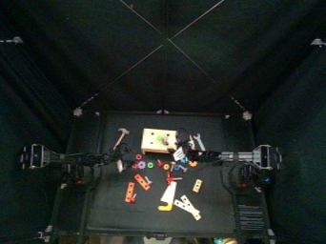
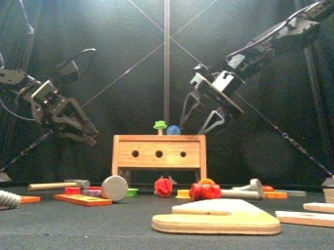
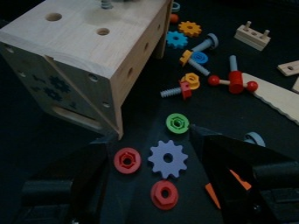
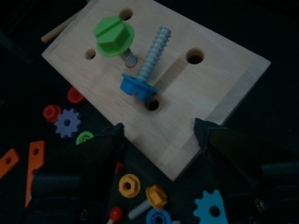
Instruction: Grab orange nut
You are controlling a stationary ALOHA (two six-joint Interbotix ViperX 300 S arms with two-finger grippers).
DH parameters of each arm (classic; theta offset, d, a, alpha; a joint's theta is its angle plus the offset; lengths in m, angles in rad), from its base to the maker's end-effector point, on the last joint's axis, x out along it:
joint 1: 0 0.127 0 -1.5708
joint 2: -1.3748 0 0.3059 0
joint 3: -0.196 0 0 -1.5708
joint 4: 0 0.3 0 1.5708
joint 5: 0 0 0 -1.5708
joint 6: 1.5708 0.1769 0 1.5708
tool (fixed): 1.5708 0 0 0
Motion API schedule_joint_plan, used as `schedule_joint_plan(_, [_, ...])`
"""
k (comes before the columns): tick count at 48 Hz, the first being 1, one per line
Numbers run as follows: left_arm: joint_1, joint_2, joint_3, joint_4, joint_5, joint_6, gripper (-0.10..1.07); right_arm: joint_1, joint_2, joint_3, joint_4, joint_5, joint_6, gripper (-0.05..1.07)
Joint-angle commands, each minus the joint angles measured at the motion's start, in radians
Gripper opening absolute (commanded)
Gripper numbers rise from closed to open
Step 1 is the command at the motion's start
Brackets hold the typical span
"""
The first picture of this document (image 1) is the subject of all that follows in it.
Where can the wooden toy tool box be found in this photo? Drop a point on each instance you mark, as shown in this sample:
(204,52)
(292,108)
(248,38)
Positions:
(157,141)

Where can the red toy screwdriver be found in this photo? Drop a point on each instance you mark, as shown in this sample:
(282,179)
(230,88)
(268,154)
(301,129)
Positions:
(192,142)

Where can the blue toy nut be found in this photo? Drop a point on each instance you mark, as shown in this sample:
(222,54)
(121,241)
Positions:
(177,167)

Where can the white label sticker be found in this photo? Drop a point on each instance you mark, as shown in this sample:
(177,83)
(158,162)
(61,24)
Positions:
(250,216)

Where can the red toy nut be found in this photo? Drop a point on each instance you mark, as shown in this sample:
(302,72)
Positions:
(139,156)

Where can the yellow toy nut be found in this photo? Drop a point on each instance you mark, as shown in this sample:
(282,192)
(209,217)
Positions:
(166,166)

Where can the red toy bolt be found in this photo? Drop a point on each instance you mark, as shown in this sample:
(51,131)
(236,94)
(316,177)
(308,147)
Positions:
(133,199)
(161,163)

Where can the grey toy bolt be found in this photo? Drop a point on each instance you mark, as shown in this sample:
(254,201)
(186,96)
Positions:
(149,180)
(184,168)

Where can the orange toy nut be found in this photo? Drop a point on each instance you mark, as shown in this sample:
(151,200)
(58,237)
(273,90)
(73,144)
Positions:
(193,164)

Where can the small yellow perforated plate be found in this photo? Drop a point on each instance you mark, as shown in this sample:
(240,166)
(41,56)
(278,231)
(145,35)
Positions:
(197,185)

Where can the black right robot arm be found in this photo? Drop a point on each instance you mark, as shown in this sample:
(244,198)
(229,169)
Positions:
(250,156)

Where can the small red toy piece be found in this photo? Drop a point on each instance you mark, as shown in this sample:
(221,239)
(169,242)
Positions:
(135,166)

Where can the cream perforated strip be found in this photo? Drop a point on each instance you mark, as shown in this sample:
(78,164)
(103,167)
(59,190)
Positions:
(190,204)
(188,209)

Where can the grey toy wrench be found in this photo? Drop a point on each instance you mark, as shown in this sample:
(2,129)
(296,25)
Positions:
(198,141)

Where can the orange perforated strip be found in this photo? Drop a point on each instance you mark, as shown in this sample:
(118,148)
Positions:
(130,192)
(142,181)

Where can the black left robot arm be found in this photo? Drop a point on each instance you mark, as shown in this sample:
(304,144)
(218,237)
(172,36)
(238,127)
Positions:
(47,156)

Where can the red toy screw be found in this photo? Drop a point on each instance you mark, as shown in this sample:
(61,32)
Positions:
(170,179)

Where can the green toy nut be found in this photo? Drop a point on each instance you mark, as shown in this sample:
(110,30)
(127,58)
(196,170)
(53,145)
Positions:
(150,165)

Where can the silver frame corner bracket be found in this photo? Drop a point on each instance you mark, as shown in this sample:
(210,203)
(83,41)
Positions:
(248,115)
(17,40)
(317,42)
(162,111)
(78,111)

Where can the purple toy gear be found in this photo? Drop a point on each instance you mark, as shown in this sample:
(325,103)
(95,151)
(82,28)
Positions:
(141,164)

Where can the orange toy bolt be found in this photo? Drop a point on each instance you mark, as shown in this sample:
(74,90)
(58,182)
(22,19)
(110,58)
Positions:
(173,165)

